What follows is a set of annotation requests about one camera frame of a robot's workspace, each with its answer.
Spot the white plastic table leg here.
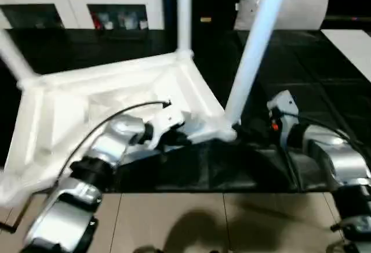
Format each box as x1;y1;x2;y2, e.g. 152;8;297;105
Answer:
223;0;293;129
0;30;41;88
176;0;194;59

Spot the black work mat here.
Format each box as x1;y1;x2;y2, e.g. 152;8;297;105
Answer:
0;28;371;194

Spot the white flat panel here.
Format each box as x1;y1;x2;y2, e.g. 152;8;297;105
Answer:
321;29;371;82

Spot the grey pillow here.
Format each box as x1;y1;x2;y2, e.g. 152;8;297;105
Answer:
234;0;331;32

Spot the white cabinet with glass doors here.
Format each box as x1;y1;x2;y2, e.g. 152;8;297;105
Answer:
0;0;164;30

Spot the black stand leg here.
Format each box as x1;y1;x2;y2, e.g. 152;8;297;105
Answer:
0;221;18;235

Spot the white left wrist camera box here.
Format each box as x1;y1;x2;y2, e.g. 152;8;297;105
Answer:
145;103;187;149

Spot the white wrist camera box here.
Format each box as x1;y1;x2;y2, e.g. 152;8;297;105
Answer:
267;89;299;135
145;103;187;149

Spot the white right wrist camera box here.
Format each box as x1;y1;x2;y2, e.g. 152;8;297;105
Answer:
267;89;299;135

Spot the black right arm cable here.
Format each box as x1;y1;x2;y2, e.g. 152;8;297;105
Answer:
278;113;360;152

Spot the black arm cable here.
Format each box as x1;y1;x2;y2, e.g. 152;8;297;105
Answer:
278;113;360;152
12;99;172;230

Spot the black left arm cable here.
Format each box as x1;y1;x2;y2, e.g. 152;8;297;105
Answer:
12;99;172;230

